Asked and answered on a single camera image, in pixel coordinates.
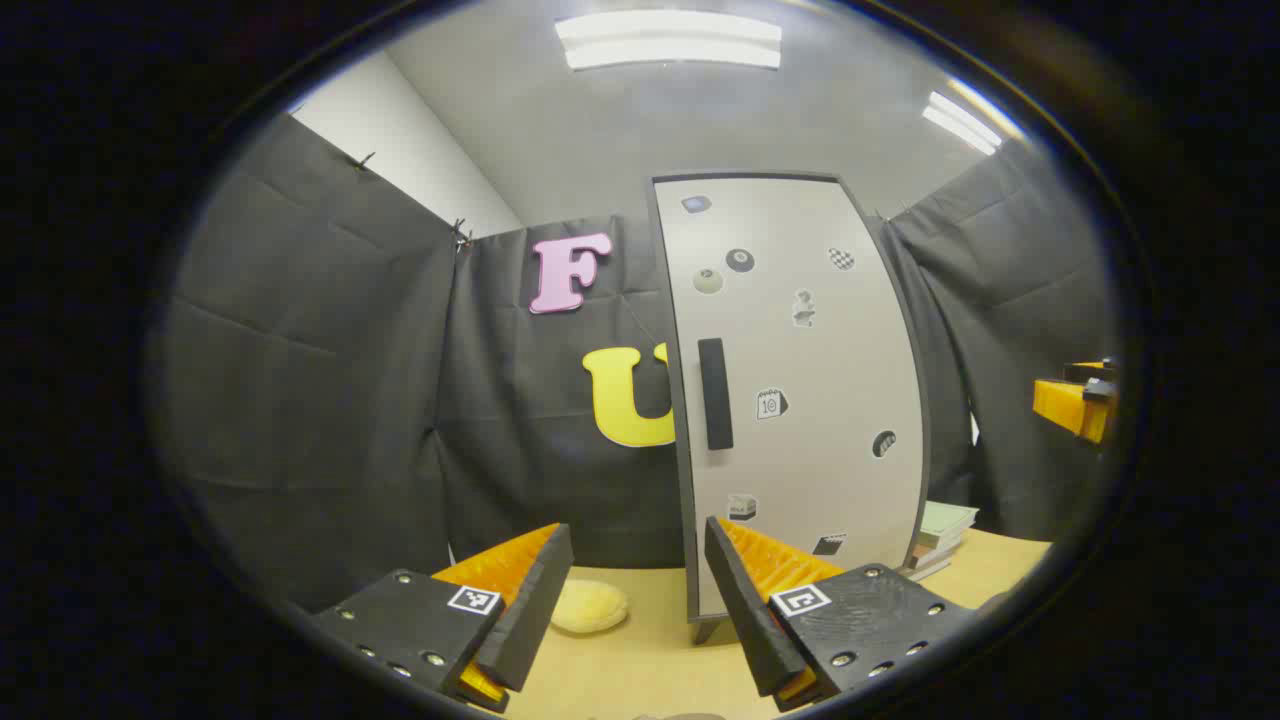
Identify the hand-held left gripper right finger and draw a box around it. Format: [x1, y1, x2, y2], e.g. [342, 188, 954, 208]
[704, 515, 979, 714]

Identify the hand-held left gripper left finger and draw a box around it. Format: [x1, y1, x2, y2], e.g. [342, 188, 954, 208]
[312, 522, 576, 715]

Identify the grey cabinet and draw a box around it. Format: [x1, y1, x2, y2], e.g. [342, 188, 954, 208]
[647, 171, 933, 647]

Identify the grey cabinet door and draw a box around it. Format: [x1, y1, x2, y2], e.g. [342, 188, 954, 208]
[654, 177, 927, 618]

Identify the pale yellow round object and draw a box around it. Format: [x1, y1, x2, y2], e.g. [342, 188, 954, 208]
[550, 580, 631, 635]

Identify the green notebook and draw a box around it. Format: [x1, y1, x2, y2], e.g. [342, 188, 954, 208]
[915, 500, 980, 552]

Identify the narrow ceiling light strip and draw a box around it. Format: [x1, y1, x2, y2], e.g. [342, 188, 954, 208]
[922, 90, 1004, 156]

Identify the black backdrop cloth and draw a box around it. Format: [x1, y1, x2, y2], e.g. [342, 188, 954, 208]
[150, 110, 1116, 613]

